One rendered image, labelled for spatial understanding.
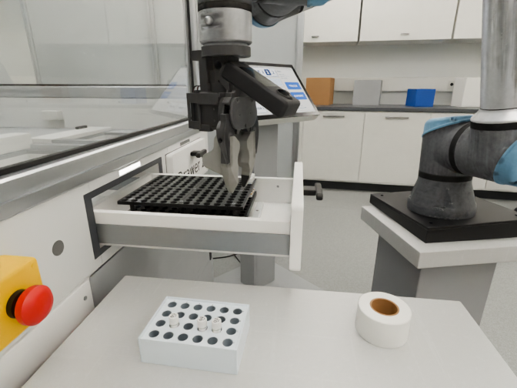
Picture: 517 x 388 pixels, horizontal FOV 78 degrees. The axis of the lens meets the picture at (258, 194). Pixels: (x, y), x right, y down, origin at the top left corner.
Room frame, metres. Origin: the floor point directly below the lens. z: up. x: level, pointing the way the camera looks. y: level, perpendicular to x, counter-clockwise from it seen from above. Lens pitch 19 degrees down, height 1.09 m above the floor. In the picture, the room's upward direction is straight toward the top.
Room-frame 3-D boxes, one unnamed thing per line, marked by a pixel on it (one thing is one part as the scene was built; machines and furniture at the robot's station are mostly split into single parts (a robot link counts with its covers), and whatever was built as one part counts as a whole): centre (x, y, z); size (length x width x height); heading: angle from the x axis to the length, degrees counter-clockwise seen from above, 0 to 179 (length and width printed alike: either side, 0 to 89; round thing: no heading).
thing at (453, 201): (0.75, -0.46, 0.85); 0.15 x 0.15 x 0.10
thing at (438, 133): (0.75, -0.46, 0.96); 0.13 x 0.12 x 0.14; 14
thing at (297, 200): (0.57, -0.07, 0.87); 0.29 x 0.02 x 0.11; 173
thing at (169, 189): (0.59, 0.13, 0.87); 0.22 x 0.18 x 0.06; 83
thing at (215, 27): (0.50, 0.05, 1.16); 0.08 x 0.08 x 0.05
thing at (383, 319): (0.37, -0.18, 0.78); 0.07 x 0.07 x 0.04
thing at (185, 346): (0.34, 0.08, 0.78); 0.12 x 0.08 x 0.04; 81
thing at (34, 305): (0.27, 0.24, 0.88); 0.04 x 0.03 x 0.04; 173
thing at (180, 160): (0.92, 0.20, 0.87); 0.29 x 0.02 x 0.11; 173
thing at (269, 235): (0.59, 0.13, 0.86); 0.40 x 0.26 x 0.06; 83
